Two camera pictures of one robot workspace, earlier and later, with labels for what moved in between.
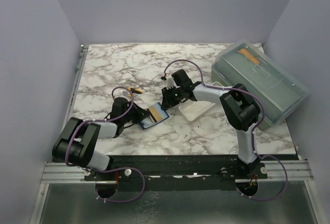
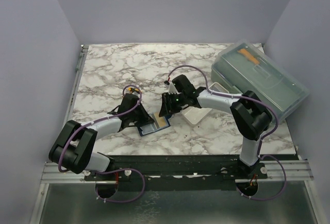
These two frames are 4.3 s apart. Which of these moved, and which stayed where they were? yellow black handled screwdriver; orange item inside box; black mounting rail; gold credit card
Moved: gold credit card
Stayed: yellow black handled screwdriver; orange item inside box; black mounting rail
